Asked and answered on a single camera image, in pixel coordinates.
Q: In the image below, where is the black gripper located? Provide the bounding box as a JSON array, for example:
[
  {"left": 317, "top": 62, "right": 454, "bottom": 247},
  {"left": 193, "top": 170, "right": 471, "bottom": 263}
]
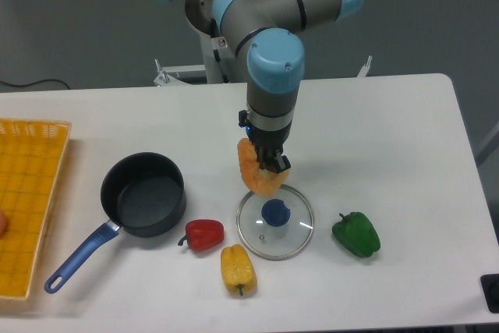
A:
[{"left": 238, "top": 110, "right": 292, "bottom": 174}]

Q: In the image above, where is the orange triangle bread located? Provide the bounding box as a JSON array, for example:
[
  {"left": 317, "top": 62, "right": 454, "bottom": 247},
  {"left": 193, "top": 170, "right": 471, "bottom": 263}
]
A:
[{"left": 237, "top": 138, "right": 290, "bottom": 197}]

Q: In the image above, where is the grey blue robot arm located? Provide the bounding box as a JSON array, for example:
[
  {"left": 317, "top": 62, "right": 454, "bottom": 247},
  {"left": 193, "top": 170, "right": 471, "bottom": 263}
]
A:
[{"left": 166, "top": 0, "right": 364, "bottom": 173}]

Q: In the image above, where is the glass lid blue knob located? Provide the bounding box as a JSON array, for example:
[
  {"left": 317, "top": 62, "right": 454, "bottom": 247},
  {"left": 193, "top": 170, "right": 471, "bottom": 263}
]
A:
[{"left": 235, "top": 184, "right": 315, "bottom": 261}]

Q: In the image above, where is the red bell pepper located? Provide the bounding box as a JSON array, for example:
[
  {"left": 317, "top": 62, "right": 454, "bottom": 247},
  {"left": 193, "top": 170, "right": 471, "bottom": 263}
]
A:
[{"left": 178, "top": 219, "right": 225, "bottom": 252}]

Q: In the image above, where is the green bell pepper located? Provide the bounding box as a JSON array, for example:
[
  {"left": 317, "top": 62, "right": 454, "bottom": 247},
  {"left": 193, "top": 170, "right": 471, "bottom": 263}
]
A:
[{"left": 331, "top": 211, "right": 381, "bottom": 258}]

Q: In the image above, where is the yellow bell pepper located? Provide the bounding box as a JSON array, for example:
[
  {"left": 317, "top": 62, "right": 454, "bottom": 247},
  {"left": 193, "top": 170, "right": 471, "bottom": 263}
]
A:
[{"left": 221, "top": 244, "right": 257, "bottom": 296}]

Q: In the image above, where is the yellow plastic basket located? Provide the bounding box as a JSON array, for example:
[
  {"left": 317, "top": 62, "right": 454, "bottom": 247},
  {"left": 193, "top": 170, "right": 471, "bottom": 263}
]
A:
[{"left": 1, "top": 119, "right": 72, "bottom": 300}]

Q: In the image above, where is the black device at table edge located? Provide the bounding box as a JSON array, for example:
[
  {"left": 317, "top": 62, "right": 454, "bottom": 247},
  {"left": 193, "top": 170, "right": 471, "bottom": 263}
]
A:
[{"left": 480, "top": 274, "right": 499, "bottom": 314}]

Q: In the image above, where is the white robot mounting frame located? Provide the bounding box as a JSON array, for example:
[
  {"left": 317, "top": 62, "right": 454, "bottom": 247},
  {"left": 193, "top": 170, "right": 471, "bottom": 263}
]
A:
[{"left": 153, "top": 20, "right": 373, "bottom": 87}]

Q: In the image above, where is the black pan blue handle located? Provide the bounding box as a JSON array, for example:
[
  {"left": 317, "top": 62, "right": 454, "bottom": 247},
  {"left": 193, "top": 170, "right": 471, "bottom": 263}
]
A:
[{"left": 44, "top": 152, "right": 186, "bottom": 294}]

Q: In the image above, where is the black cable on floor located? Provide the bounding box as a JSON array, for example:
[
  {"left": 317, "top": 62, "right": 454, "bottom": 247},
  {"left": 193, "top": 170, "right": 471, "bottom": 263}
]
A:
[{"left": 0, "top": 78, "right": 72, "bottom": 90}]

